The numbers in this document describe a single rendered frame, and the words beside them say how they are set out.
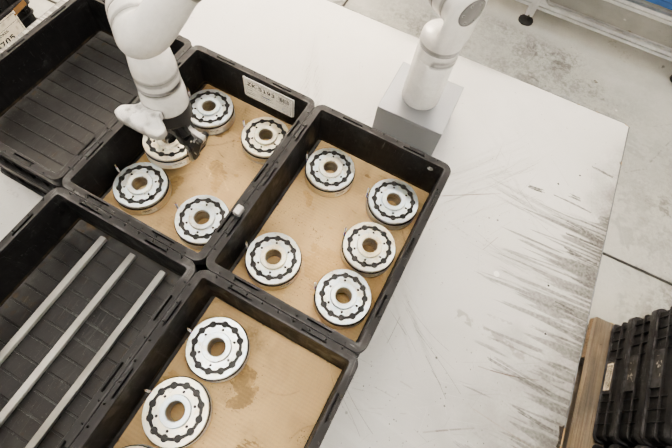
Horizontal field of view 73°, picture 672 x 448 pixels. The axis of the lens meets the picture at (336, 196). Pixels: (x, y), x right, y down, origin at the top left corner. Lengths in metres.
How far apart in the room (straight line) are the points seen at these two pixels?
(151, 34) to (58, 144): 0.49
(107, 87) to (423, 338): 0.88
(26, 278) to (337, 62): 0.90
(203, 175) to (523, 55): 2.00
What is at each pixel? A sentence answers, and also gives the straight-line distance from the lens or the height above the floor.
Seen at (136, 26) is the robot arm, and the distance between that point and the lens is 0.67.
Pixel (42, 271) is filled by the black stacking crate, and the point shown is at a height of 0.83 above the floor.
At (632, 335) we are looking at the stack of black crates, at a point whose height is 0.27.
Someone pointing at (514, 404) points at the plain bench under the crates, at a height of 0.70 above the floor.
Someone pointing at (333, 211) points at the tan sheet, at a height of 0.83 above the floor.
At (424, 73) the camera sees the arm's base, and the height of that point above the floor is 0.92.
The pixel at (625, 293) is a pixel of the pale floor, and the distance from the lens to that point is 2.16.
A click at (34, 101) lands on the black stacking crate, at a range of 1.20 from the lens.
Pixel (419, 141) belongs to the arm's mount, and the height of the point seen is 0.75.
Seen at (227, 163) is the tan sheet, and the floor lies 0.83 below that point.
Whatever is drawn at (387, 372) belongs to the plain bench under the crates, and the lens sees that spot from 0.99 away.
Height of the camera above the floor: 1.66
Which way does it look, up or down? 62 degrees down
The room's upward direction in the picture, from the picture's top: 11 degrees clockwise
